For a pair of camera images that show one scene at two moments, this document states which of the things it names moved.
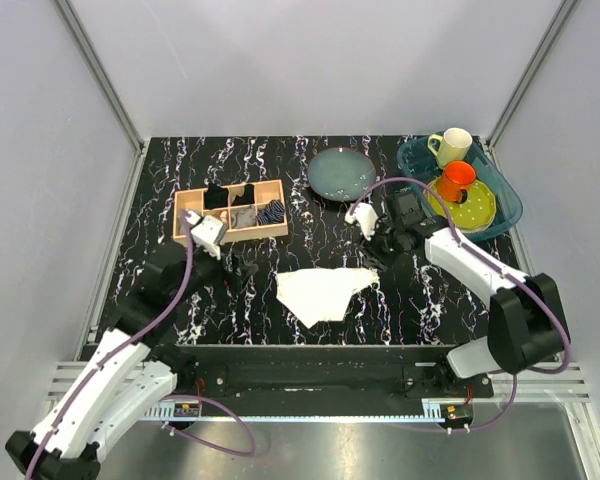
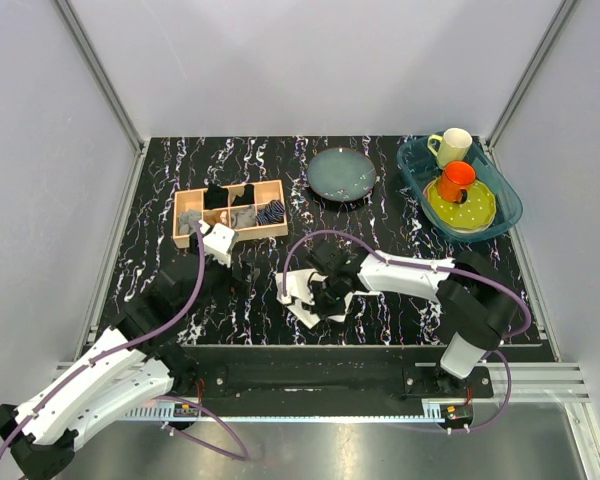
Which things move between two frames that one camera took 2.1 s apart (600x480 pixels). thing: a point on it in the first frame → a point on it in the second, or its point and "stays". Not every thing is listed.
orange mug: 456,178 stays
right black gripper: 376,260 → 322,309
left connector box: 186,409 stays
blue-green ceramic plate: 341,174 stays
